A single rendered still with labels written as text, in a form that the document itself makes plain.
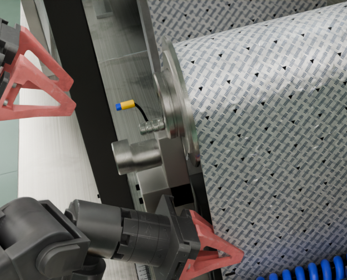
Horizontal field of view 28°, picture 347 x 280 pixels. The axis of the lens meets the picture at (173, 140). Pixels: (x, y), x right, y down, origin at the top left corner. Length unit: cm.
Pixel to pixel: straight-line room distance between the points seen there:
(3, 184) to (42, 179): 181
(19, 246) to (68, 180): 67
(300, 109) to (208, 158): 11
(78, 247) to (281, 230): 25
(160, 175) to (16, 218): 22
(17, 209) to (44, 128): 85
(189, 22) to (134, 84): 73
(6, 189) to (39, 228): 245
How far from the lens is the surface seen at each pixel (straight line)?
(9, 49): 70
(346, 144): 78
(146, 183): 84
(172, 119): 73
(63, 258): 68
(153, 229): 75
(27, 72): 67
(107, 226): 74
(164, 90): 73
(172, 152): 80
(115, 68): 174
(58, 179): 135
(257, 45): 73
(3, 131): 361
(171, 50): 71
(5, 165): 331
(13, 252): 67
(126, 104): 82
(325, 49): 73
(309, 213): 81
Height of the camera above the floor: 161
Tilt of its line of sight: 31 degrees down
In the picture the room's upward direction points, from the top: 12 degrees counter-clockwise
